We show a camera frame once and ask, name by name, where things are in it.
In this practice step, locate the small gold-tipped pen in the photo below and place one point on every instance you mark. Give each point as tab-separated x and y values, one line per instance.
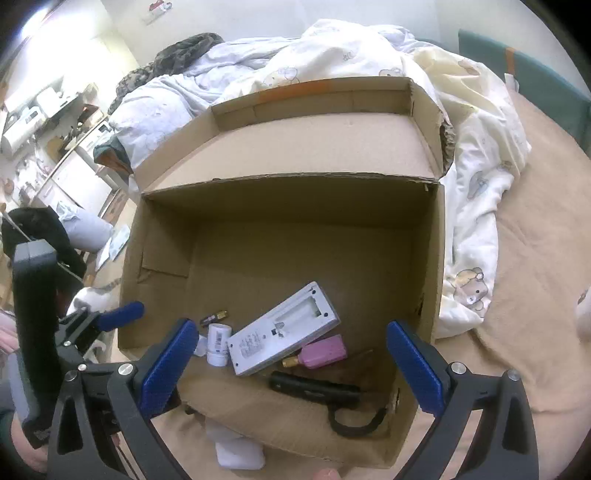
214	318

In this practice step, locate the white earbuds case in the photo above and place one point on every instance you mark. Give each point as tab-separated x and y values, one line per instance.
240	454

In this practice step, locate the small white tube bottle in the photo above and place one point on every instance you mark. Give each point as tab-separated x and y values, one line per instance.
217	344

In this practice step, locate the camouflage blanket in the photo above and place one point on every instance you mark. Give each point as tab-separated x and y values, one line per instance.
174	59

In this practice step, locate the black corded tool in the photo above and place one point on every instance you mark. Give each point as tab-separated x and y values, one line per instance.
335	396

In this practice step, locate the tan bed sheet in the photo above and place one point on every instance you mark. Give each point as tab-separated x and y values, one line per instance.
544	265

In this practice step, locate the white jar brown lid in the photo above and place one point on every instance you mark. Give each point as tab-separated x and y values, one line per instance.
583	312

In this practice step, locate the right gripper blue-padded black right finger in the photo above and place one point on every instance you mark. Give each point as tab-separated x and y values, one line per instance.
504	444

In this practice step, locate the black bag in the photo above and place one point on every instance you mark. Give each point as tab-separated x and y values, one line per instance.
22	225

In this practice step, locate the white rumpled duvet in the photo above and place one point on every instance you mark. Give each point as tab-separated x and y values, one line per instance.
354	102

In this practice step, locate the white remote control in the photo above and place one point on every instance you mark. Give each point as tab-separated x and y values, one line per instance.
300	319

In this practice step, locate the teal headboard cushion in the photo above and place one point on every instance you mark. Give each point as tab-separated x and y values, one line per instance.
541	85

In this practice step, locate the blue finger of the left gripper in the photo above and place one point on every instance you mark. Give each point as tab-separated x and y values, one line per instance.
120	316

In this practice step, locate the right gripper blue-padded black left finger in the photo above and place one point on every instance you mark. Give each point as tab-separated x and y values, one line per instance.
102	400

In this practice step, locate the person's left hand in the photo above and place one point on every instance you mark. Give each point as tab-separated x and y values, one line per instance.
15	443

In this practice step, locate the brown cardboard box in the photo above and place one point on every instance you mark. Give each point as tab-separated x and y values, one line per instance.
376	248

